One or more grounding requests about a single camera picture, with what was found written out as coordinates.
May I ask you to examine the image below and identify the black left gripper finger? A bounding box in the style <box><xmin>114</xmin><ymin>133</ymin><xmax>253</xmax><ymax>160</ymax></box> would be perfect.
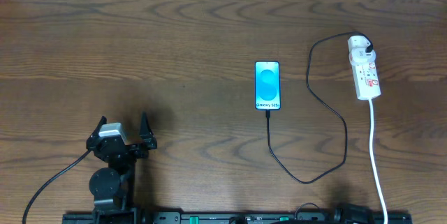
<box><xmin>139</xmin><ymin>112</ymin><xmax>154</xmax><ymax>144</ymax></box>
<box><xmin>89</xmin><ymin>116</ymin><xmax>107</xmax><ymax>140</ymax></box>

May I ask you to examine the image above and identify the black USB charging cable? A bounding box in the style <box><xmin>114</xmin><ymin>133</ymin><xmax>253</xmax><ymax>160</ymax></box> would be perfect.
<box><xmin>265</xmin><ymin>30</ymin><xmax>374</xmax><ymax>186</ymax></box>

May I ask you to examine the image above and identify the blue Galaxy smartphone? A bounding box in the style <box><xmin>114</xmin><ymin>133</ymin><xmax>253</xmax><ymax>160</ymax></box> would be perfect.
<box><xmin>255</xmin><ymin>61</ymin><xmax>281</xmax><ymax>110</ymax></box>

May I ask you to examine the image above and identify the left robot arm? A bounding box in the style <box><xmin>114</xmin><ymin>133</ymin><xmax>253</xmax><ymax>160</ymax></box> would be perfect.
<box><xmin>86</xmin><ymin>113</ymin><xmax>157</xmax><ymax>223</ymax></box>

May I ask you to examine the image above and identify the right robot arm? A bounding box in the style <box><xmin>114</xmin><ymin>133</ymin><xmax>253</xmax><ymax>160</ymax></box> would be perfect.
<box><xmin>332</xmin><ymin>203</ymin><xmax>374</xmax><ymax>224</ymax></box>

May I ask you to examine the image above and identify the white USB charger adapter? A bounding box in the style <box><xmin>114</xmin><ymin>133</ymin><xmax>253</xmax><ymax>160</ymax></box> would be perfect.
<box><xmin>348</xmin><ymin>36</ymin><xmax>376</xmax><ymax>66</ymax></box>

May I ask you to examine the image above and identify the white power strip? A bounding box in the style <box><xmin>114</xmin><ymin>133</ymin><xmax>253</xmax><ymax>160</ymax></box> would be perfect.
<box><xmin>351</xmin><ymin>62</ymin><xmax>381</xmax><ymax>100</ymax></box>

